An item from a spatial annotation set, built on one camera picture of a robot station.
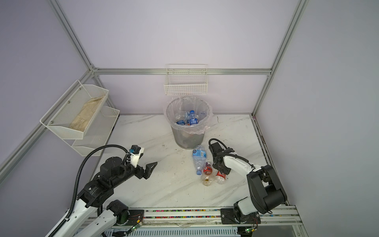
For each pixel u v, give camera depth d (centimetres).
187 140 95
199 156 93
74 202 45
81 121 76
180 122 93
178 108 96
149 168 63
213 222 73
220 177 82
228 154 63
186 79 95
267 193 44
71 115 80
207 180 86
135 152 59
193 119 88
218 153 67
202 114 88
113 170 51
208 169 86
